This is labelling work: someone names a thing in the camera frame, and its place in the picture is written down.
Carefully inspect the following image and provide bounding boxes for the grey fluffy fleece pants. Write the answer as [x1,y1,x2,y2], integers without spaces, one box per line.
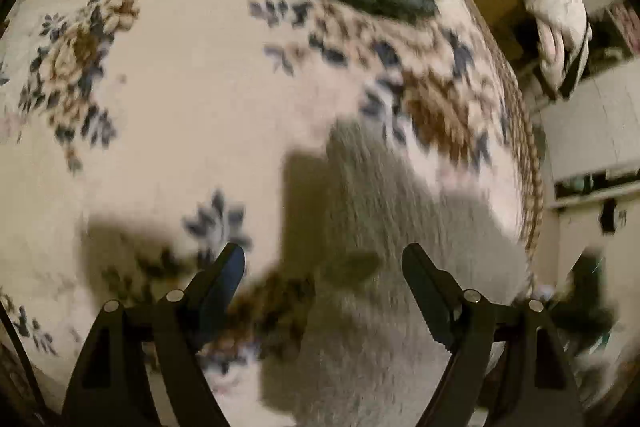
[262,121,527,426]

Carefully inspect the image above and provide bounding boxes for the floral cream bed blanket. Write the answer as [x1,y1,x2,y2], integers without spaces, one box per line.
[1,0,539,418]

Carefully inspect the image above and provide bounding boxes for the white jacket on rack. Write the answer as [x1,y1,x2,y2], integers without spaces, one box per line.
[525,0,592,101]

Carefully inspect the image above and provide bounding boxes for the brown cardboard box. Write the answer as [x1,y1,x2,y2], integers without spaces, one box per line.
[473,0,526,62]

